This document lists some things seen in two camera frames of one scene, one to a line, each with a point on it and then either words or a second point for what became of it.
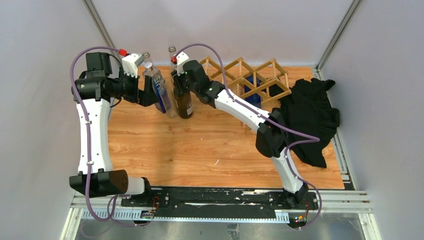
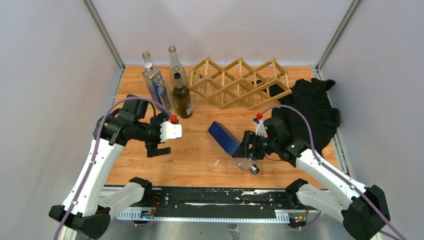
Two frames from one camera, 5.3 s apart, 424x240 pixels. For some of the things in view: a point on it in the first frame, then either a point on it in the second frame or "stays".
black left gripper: (145, 97) -> (152, 146)
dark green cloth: (307, 109) stays
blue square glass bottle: (163, 104) stays
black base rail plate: (216, 200) stays
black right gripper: (178, 81) -> (244, 151)
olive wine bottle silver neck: (184, 101) stays
